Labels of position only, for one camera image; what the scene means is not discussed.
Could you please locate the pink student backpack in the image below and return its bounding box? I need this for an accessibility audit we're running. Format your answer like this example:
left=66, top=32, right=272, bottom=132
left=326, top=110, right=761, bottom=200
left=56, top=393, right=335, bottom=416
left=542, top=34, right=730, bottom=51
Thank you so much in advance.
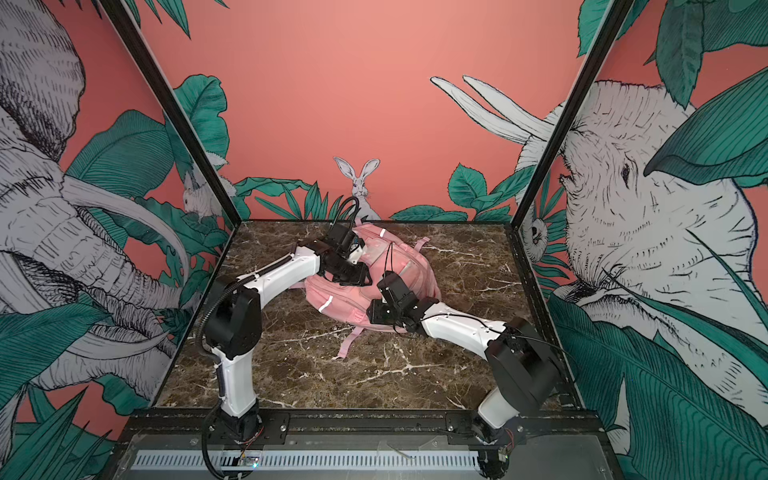
left=292, top=223, right=441, bottom=358

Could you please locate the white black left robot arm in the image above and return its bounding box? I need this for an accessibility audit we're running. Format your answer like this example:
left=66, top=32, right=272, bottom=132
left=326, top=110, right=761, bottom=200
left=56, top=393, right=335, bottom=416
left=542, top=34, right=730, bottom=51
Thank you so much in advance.
left=195, top=240, right=371, bottom=444

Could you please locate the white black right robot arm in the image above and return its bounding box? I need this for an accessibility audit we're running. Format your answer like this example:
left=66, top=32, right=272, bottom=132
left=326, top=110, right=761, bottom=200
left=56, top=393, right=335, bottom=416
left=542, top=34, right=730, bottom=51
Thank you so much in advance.
left=367, top=297, right=563, bottom=445

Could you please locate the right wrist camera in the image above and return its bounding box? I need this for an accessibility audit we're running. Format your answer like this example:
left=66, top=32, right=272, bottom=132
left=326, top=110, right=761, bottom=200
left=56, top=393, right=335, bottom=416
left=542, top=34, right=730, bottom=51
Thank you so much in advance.
left=377, top=270, right=418, bottom=310

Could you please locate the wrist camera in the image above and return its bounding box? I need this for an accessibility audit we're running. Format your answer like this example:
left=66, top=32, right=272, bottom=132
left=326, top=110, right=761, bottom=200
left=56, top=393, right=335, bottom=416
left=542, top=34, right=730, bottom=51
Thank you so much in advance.
left=324, top=223, right=365, bottom=259
left=377, top=270, right=418, bottom=310

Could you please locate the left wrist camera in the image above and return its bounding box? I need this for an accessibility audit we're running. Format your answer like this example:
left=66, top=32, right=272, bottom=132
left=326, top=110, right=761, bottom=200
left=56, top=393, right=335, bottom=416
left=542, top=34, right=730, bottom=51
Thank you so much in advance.
left=324, top=223, right=365, bottom=259

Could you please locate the white perforated cable tray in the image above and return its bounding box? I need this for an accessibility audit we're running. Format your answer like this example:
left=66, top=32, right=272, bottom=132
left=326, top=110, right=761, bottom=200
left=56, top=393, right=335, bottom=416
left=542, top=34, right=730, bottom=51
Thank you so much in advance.
left=129, top=450, right=479, bottom=473

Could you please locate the black front mounting rail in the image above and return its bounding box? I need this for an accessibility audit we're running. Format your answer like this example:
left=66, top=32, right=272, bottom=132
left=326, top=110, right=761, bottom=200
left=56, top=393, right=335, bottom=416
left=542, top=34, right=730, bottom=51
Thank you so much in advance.
left=117, top=408, right=605, bottom=447

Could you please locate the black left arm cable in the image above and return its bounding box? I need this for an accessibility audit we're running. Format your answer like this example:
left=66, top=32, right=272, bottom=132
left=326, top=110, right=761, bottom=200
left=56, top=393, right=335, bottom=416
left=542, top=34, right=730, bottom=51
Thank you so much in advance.
left=194, top=254, right=295, bottom=480

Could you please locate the black left corner frame post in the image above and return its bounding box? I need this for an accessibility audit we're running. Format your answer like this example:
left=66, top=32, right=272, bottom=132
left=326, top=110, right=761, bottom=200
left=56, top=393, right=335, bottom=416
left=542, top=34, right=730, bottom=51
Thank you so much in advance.
left=99, top=0, right=242, bottom=228

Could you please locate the black corner frame post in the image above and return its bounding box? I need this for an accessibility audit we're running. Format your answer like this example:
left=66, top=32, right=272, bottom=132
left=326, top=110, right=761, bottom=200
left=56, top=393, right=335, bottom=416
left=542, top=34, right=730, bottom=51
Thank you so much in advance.
left=511, top=0, right=633, bottom=231
left=99, top=0, right=242, bottom=228

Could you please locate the black right corner frame post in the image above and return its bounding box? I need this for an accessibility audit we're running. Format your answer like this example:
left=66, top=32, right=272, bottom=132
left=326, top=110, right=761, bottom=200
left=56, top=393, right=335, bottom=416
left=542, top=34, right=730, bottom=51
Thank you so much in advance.
left=511, top=0, right=633, bottom=231

